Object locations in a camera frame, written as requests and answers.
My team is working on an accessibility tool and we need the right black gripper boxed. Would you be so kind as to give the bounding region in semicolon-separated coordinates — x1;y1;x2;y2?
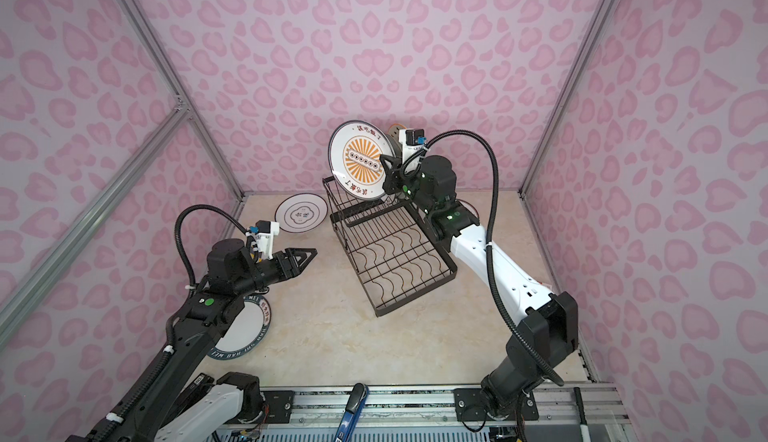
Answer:
379;153;440;216

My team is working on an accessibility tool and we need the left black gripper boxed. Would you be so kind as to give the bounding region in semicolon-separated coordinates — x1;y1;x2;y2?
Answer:
234;247;317;299

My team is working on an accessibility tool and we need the white plate brown ring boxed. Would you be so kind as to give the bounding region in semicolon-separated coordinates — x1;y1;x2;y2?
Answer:
274;192;330;234

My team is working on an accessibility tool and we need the orange sunburst plate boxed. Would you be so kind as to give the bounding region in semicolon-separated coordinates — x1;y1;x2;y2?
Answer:
328;120;397;200

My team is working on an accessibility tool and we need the star pattern cartoon plate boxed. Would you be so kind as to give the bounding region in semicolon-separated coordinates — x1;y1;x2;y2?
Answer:
387;123;406;140

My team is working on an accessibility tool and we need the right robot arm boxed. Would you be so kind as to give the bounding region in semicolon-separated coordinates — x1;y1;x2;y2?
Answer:
379;155;578;418

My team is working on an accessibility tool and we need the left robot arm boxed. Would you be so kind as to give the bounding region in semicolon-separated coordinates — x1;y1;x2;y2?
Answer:
67;238;318;441

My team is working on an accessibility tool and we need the white plate dark green rim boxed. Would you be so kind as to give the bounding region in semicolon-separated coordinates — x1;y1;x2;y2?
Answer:
208;295;272;361

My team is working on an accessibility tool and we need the black wire dish rack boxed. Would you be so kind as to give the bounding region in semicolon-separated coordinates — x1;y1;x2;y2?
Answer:
323;176;458;317

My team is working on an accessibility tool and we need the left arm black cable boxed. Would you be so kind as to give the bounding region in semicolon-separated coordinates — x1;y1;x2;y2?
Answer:
173;204;250;290

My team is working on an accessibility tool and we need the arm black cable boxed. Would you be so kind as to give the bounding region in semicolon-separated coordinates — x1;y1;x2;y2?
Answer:
401;129;568;388
173;204;250;290

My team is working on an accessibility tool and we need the blue handled tool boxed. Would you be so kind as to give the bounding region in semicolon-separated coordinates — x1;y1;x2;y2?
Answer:
334;383;369;442

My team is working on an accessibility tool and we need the aluminium mounting rail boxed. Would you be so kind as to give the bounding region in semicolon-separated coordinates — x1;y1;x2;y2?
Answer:
110;381;637;442

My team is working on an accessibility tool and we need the aluminium frame bars left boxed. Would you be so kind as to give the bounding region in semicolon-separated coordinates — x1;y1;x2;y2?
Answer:
1;0;246;347

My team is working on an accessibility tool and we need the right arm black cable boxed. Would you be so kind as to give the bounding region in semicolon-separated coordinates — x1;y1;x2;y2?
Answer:
401;129;568;388

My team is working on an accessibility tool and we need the aluminium frame bar right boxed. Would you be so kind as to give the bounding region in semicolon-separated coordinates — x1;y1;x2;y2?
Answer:
518;0;620;200

